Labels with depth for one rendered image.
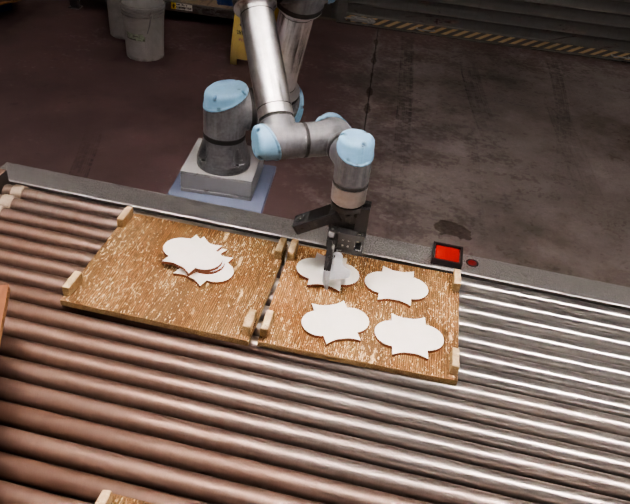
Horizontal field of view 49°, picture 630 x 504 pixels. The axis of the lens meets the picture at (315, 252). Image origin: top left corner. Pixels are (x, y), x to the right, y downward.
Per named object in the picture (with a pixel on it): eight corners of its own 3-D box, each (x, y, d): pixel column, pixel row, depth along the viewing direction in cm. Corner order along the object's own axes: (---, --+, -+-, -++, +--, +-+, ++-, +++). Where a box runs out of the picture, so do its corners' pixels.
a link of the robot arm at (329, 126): (298, 111, 149) (314, 135, 141) (346, 108, 153) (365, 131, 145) (294, 143, 154) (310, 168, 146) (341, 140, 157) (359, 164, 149)
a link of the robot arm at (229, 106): (198, 122, 194) (198, 76, 186) (245, 119, 198) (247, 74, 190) (207, 143, 185) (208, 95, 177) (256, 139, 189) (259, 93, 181)
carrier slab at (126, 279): (129, 217, 174) (128, 211, 173) (287, 249, 170) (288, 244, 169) (60, 305, 146) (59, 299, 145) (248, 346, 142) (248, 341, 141)
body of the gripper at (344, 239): (360, 260, 152) (369, 214, 145) (322, 252, 153) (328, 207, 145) (365, 240, 158) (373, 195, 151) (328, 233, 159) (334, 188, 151)
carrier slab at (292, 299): (291, 248, 170) (291, 243, 169) (458, 279, 167) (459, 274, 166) (256, 346, 142) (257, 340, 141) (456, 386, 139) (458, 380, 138)
